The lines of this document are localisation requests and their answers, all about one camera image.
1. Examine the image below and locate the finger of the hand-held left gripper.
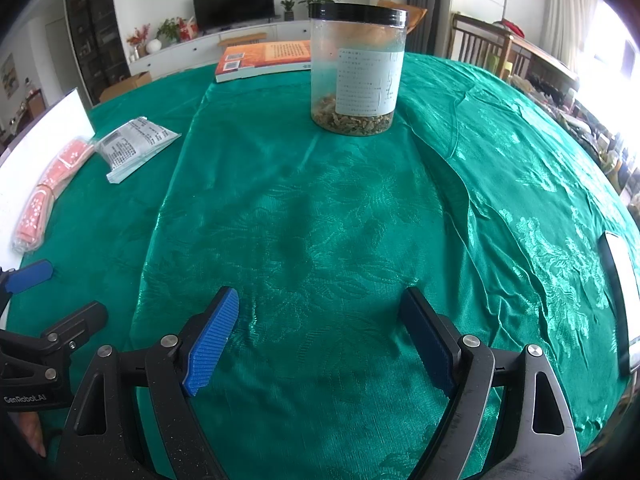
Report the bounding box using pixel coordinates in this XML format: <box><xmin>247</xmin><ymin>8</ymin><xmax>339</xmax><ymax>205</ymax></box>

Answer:
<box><xmin>0</xmin><ymin>259</ymin><xmax>55</xmax><ymax>312</ymax></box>
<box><xmin>42</xmin><ymin>300</ymin><xmax>110</xmax><ymax>357</ymax></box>

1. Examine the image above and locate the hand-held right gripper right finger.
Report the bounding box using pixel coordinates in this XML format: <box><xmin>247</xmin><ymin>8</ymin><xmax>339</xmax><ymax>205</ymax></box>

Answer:
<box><xmin>398</xmin><ymin>287</ymin><xmax>584</xmax><ymax>480</ymax></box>

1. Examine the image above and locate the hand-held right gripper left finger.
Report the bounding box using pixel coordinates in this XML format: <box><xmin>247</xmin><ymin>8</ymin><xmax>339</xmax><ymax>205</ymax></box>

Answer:
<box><xmin>54</xmin><ymin>285</ymin><xmax>240</xmax><ymax>480</ymax></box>

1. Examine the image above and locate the white box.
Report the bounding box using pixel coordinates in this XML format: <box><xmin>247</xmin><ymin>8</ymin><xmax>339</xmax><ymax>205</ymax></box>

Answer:
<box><xmin>0</xmin><ymin>87</ymin><xmax>96</xmax><ymax>282</ymax></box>

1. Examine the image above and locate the person's left hand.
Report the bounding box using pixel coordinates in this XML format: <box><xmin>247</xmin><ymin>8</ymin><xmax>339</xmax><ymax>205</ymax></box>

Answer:
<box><xmin>14</xmin><ymin>409</ymin><xmax>49</xmax><ymax>459</ymax></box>

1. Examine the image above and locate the pink flowered towel packet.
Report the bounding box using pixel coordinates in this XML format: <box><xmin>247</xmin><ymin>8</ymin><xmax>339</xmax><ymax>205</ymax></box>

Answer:
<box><xmin>12</xmin><ymin>137</ymin><xmax>96</xmax><ymax>254</ymax></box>

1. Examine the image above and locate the green patterned tablecloth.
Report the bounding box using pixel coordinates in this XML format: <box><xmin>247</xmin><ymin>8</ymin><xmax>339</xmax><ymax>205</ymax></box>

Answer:
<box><xmin>4</xmin><ymin>50</ymin><xmax>640</xmax><ymax>480</ymax></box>

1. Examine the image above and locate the grey printed packet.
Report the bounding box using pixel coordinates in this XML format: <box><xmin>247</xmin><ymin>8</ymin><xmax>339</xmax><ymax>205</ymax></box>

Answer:
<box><xmin>94</xmin><ymin>116</ymin><xmax>182</xmax><ymax>185</ymax></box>

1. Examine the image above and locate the black smartphone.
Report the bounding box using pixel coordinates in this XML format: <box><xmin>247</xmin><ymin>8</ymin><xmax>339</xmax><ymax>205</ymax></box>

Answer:
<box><xmin>598</xmin><ymin>229</ymin><xmax>640</xmax><ymax>377</ymax></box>

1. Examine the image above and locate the cardboard box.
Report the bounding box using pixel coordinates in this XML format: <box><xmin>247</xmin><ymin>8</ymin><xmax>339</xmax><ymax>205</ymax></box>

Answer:
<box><xmin>98</xmin><ymin>70</ymin><xmax>153</xmax><ymax>104</ymax></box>

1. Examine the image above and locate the dark display shelf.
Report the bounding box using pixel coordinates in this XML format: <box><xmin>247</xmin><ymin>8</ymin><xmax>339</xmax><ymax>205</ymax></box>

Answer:
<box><xmin>62</xmin><ymin>0</ymin><xmax>131</xmax><ymax>107</ymax></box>

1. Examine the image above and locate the red flower bouquet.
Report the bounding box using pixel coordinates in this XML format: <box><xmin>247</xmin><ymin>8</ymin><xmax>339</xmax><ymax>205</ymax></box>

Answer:
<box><xmin>125</xmin><ymin>23</ymin><xmax>151</xmax><ymax>59</ymax></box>

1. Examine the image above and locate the clear jar with black lid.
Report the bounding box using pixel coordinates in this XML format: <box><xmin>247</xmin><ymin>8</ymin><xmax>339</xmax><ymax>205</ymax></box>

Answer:
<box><xmin>307</xmin><ymin>2</ymin><xmax>410</xmax><ymax>137</ymax></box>

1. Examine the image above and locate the white television cabinet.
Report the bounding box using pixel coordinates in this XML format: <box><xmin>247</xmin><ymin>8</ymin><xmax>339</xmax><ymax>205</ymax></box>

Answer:
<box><xmin>127</xmin><ymin>18</ymin><xmax>314</xmax><ymax>81</ymax></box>

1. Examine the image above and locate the leafy plant with red flowers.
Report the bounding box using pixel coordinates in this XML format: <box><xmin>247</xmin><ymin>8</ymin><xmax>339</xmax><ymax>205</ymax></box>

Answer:
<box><xmin>155</xmin><ymin>17</ymin><xmax>184</xmax><ymax>44</ymax></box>

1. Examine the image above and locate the orange book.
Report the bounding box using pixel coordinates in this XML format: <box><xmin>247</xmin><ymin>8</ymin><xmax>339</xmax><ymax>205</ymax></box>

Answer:
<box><xmin>214</xmin><ymin>39</ymin><xmax>314</xmax><ymax>84</ymax></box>

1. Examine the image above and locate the wooden railed crib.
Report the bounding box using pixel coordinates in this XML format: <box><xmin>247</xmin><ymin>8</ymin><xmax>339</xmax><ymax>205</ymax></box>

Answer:
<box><xmin>449</xmin><ymin>12</ymin><xmax>581</xmax><ymax>92</ymax></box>

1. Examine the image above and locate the wooden bench with metal legs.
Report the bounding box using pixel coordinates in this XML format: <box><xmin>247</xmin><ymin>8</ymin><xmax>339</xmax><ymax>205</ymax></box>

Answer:
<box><xmin>218</xmin><ymin>31</ymin><xmax>268</xmax><ymax>49</ymax></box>

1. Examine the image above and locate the tan lounge chair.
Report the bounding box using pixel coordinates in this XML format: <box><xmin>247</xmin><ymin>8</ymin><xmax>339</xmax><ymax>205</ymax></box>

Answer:
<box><xmin>375</xmin><ymin>0</ymin><xmax>429</xmax><ymax>37</ymax></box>

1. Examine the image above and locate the flat screen television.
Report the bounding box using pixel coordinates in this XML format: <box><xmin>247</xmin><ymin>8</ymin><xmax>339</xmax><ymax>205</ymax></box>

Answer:
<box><xmin>192</xmin><ymin>0</ymin><xmax>276</xmax><ymax>31</ymax></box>

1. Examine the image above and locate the grey curtain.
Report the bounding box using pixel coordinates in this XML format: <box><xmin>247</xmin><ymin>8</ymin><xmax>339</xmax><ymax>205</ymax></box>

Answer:
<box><xmin>407</xmin><ymin>0</ymin><xmax>454</xmax><ymax>56</ymax></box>

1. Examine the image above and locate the white curtain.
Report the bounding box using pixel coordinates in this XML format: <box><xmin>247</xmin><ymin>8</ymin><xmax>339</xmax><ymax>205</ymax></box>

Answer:
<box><xmin>542</xmin><ymin>0</ymin><xmax>601</xmax><ymax>69</ymax></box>

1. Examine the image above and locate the framed wall picture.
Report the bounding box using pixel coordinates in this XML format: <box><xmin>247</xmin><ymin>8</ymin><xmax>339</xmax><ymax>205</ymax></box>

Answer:
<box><xmin>0</xmin><ymin>52</ymin><xmax>21</xmax><ymax>99</ymax></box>

